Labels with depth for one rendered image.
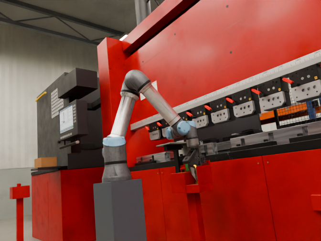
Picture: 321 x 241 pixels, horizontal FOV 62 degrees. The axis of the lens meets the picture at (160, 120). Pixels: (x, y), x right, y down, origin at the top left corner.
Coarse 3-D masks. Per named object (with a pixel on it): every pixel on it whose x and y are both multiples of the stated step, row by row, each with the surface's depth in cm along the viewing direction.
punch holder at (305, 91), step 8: (296, 72) 146; (304, 72) 143; (312, 72) 139; (320, 72) 139; (296, 80) 146; (304, 80) 142; (312, 80) 139; (320, 80) 137; (296, 88) 145; (304, 88) 142; (312, 88) 139; (320, 88) 136; (296, 96) 145; (304, 96) 142; (312, 96) 139; (320, 96) 139
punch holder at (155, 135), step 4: (160, 120) 249; (152, 124) 254; (156, 124) 249; (152, 128) 253; (156, 128) 248; (160, 128) 247; (152, 132) 253; (156, 132) 248; (160, 132) 247; (152, 136) 252; (156, 136) 248; (160, 136) 246; (152, 140) 254; (156, 140) 258
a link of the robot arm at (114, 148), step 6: (108, 138) 136; (114, 138) 136; (120, 138) 137; (108, 144) 135; (114, 144) 135; (120, 144) 136; (108, 150) 135; (114, 150) 134; (120, 150) 135; (108, 156) 134; (114, 156) 134; (120, 156) 135; (126, 156) 138
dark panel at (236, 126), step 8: (240, 120) 239; (248, 120) 232; (256, 120) 226; (208, 128) 269; (216, 128) 261; (224, 128) 253; (232, 128) 246; (240, 128) 239; (248, 128) 232; (256, 128) 226; (200, 136) 278; (208, 136) 269; (216, 136) 261; (224, 136) 253
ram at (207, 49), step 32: (224, 0) 188; (256, 0) 168; (288, 0) 151; (320, 0) 137; (160, 32) 248; (192, 32) 214; (224, 32) 188; (256, 32) 167; (288, 32) 151; (320, 32) 137; (128, 64) 294; (160, 64) 246; (192, 64) 213; (224, 64) 187; (256, 64) 166; (320, 64) 140; (192, 96) 212; (224, 96) 186
